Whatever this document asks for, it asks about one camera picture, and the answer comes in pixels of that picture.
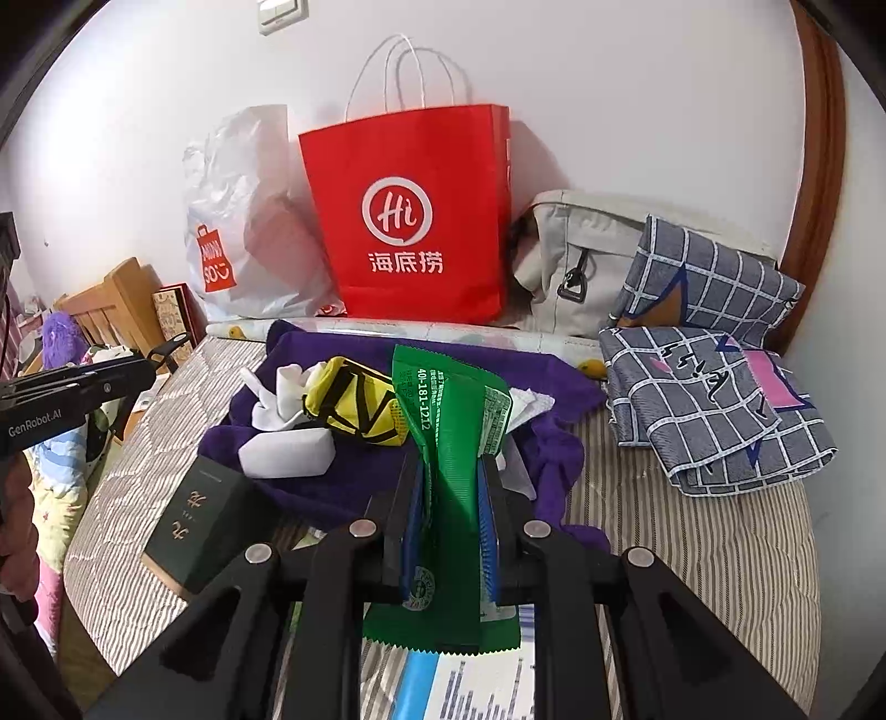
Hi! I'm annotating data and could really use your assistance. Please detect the green packet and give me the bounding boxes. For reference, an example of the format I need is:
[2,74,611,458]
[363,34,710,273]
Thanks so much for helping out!
[363,344,530,652]

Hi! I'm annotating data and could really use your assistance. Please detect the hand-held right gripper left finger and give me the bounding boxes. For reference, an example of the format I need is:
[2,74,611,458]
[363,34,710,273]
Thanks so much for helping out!
[83,457,425,720]

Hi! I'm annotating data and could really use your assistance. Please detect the fruit printed white sheet roll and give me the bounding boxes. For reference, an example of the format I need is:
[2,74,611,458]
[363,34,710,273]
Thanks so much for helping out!
[206,315,610,378]

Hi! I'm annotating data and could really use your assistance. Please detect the white plastic shopping bag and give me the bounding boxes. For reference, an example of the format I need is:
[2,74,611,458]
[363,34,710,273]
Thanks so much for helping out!
[181,104,347,323]

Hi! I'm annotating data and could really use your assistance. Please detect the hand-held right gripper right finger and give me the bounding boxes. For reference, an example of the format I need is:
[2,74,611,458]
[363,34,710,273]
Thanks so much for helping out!
[477,453,811,720]

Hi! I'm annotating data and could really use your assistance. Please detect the wooden door frame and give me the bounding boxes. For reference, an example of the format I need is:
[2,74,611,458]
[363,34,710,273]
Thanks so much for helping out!
[779,0,849,361]

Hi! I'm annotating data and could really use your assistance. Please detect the wooden headboard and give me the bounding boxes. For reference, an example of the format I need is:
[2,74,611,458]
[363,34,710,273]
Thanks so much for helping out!
[54,258,167,378]

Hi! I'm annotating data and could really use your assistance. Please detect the crumpled white tissue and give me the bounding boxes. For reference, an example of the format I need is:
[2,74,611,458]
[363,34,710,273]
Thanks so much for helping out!
[494,386,558,501]

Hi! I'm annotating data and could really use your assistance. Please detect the yellow pouch black straps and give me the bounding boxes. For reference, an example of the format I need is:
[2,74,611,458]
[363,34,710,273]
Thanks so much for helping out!
[302,356,411,448]

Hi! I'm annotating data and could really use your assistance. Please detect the dark wooden shelf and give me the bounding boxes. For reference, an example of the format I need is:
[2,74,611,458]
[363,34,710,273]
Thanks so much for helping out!
[0,211,22,378]

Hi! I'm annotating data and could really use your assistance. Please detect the red paper bag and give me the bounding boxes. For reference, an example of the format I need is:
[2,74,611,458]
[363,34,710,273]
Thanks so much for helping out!
[297,31,513,325]

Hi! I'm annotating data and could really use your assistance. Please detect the purple plush toy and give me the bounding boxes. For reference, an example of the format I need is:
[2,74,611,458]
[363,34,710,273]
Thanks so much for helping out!
[42,311,87,368]

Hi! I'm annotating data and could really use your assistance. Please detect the floral quilt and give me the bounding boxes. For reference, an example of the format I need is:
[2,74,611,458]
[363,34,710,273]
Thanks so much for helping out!
[24,408,112,645]

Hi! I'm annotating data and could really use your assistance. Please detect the grey checked pillow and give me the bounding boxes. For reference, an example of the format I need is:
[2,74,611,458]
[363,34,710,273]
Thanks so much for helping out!
[612,213,807,347]

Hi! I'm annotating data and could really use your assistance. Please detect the dark green box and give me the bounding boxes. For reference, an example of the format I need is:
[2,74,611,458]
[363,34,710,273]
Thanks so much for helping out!
[142,455,259,602]

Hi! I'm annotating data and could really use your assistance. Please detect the striped grey bed cover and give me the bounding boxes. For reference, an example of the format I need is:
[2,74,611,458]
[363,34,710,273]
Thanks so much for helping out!
[59,332,821,720]

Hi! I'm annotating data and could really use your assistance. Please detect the person's left forearm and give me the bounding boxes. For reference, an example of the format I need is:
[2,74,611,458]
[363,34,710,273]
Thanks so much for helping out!
[0,457,39,606]

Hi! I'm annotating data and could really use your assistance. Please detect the beige backpack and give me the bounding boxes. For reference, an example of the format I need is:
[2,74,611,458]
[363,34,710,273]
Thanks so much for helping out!
[511,188,776,340]

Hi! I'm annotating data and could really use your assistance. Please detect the white sock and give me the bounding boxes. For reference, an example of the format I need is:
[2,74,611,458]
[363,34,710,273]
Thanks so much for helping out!
[239,360,326,434]

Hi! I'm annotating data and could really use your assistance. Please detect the grey checked cloth pink patch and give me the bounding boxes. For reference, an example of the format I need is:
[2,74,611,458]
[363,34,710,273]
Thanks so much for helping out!
[596,325,840,498]

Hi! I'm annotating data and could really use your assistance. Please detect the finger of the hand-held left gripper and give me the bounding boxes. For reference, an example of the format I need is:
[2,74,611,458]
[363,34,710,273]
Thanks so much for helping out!
[0,356,159,444]

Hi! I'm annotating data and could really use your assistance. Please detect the patterned brown box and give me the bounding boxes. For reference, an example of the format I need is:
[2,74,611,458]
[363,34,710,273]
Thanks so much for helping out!
[151,282,209,347]

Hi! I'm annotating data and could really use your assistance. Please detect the purple fleece cloth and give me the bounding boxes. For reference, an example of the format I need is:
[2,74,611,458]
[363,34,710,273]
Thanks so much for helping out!
[197,320,614,555]

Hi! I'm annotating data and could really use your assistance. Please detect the white light switch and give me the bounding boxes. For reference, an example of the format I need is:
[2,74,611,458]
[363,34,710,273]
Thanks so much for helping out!
[257,0,310,35]

